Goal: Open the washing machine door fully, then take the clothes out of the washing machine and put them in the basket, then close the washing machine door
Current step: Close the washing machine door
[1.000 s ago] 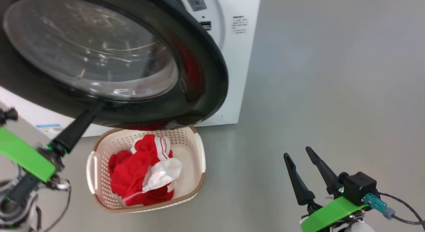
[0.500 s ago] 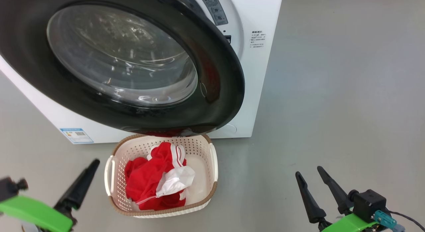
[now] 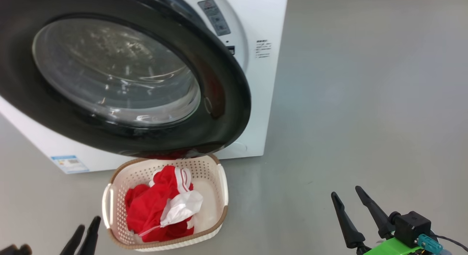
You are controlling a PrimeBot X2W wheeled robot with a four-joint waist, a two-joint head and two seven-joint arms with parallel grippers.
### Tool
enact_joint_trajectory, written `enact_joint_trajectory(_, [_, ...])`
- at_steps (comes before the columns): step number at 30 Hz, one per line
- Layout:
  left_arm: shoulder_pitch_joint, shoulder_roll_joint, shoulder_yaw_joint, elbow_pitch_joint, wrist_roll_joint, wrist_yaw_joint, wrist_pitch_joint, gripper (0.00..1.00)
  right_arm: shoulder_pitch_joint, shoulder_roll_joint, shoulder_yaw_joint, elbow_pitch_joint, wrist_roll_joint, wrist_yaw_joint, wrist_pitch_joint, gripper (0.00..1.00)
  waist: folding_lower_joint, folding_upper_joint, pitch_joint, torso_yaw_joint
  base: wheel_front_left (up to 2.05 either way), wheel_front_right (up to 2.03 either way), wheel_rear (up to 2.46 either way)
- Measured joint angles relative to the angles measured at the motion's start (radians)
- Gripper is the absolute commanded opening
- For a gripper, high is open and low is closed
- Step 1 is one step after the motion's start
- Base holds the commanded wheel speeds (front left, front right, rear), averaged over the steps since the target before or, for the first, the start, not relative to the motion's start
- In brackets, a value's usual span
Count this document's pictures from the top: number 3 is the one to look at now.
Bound white front-load washing machine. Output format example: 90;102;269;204
0;0;289;174

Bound round white filter cover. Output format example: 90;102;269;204
227;142;248;155

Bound white cloth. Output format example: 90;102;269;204
138;190;204;236

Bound black text warning sticker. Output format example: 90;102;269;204
255;39;272;59

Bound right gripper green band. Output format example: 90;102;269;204
331;186;424;255

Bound cream perforated laundry basket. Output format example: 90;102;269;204
102;155;229;252

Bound blue energy label sticker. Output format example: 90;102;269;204
50;155;90;174

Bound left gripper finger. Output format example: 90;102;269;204
60;225;85;255
77;216;102;255

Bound red garment with white stripes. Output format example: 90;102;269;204
149;165;193;193

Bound thin black cable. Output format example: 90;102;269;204
435;235;468;252

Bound dark round washer door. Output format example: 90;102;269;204
0;0;252;159

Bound grey instruction sticker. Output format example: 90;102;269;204
198;0;231;37

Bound red and white clothes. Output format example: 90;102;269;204
125;184;195;243

